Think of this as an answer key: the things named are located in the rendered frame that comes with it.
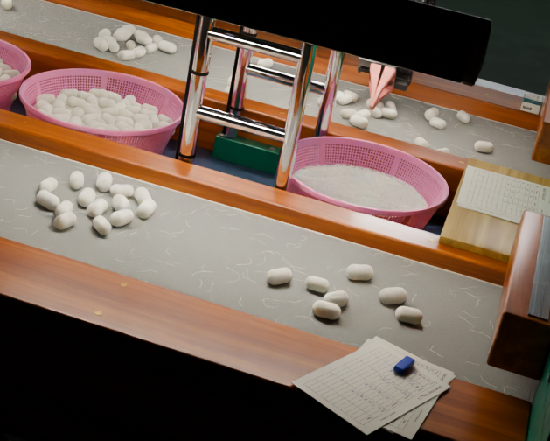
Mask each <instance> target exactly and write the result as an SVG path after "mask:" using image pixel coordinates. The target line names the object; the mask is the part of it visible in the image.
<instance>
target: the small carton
mask: <svg viewBox="0 0 550 441"><path fill-rule="evenodd" d="M542 98H543V96H540V95H536V94H530V93H527V92H526V93H525V96H524V99H523V102H522V105H521V109H520V110H523V111H526V112H530V113H534V114H537V115H538V114H539V112H540V106H541V103H542Z"/></svg>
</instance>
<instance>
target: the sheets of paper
mask: <svg viewBox="0 0 550 441"><path fill-rule="evenodd" d="M457 203H458V204H457V205H458V206H460V207H462V208H466V209H469V210H473V211H477V212H480V213H484V214H488V215H492V216H495V217H498V218H501V219H504V220H507V221H512V222H515V223H518V224H519V223H520V220H521V217H522V213H523V212H524V211H525V210H527V211H531V212H534V213H537V214H543V215H546V216H549V217H550V187H548V186H544V185H539V184H535V183H532V182H529V181H525V180H522V179H519V178H513V177H509V176H506V175H503V174H499V173H495V172H493V171H486V170H484V169H480V168H476V167H473V166H470V165H468V167H467V168H466V172H465V176H464V179H463V183H462V186H461V190H460V192H459V195H458V198H457Z"/></svg>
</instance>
